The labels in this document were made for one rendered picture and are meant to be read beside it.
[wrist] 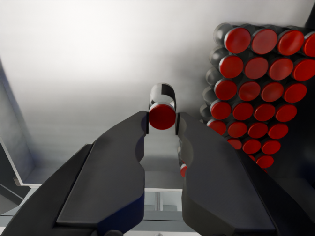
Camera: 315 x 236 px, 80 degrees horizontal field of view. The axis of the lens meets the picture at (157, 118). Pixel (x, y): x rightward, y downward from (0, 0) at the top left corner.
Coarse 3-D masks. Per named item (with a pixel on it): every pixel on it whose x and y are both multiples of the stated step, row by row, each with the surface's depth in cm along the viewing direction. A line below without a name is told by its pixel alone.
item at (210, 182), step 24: (192, 120) 11; (192, 144) 9; (216, 144) 9; (192, 168) 8; (216, 168) 8; (240, 168) 8; (192, 192) 7; (216, 192) 7; (240, 192) 7; (192, 216) 7; (216, 216) 6; (240, 216) 6; (264, 216) 6
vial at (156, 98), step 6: (156, 84) 17; (168, 84) 17; (156, 90) 16; (150, 96) 16; (156, 96) 14; (162, 96) 14; (168, 96) 14; (150, 102) 15; (156, 102) 14; (162, 102) 14; (168, 102) 14; (174, 102) 15; (150, 108) 14; (174, 108) 15
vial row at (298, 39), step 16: (288, 32) 16; (288, 48) 16; (272, 64) 17; (288, 64) 17; (256, 80) 20; (272, 80) 18; (272, 96) 19; (256, 112) 19; (272, 112) 19; (256, 128) 20; (256, 144) 22
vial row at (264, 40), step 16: (256, 32) 16; (272, 32) 16; (256, 48) 16; (272, 48) 16; (256, 64) 17; (240, 80) 19; (240, 96) 19; (256, 96) 18; (240, 112) 19; (240, 128) 20; (240, 144) 22
